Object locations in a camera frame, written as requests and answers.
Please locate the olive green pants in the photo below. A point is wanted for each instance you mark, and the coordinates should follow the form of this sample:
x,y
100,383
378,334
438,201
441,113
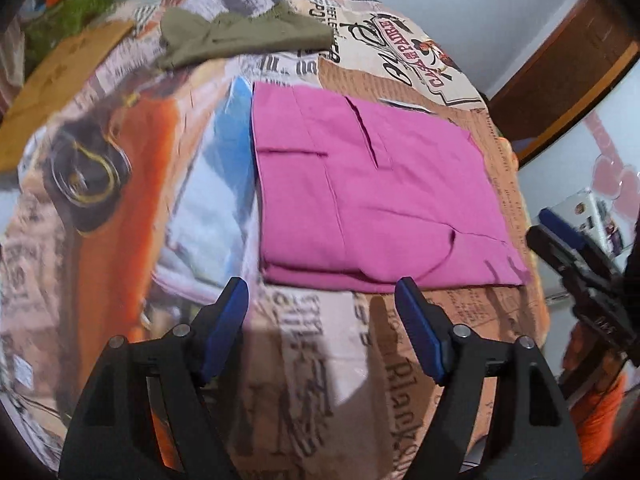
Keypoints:
x,y
240,35

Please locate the newspaper printed blanket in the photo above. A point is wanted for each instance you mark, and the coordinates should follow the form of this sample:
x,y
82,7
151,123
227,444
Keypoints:
x,y
150,160

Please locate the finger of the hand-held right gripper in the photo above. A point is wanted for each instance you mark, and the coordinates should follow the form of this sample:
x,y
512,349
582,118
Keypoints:
x,y
550,247
560,222

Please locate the wooden lap desk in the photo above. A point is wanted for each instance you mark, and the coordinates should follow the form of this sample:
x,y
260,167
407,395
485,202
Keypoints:
x,y
60,80

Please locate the pink pants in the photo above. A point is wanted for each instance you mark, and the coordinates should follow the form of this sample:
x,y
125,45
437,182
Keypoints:
x,y
380,200

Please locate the orange cloth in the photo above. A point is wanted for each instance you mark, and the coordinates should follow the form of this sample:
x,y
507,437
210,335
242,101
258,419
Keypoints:
x,y
595,410

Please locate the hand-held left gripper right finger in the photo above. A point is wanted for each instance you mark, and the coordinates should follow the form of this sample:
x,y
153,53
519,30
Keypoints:
x,y
417,330

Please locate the wooden door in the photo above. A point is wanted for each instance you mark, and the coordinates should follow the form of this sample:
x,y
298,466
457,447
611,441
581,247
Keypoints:
x,y
565,80

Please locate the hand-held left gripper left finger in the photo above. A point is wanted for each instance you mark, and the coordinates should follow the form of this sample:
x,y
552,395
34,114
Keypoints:
x,y
226,327

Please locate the green storage box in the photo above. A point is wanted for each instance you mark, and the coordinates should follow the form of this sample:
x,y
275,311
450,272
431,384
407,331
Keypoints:
x,y
70,20

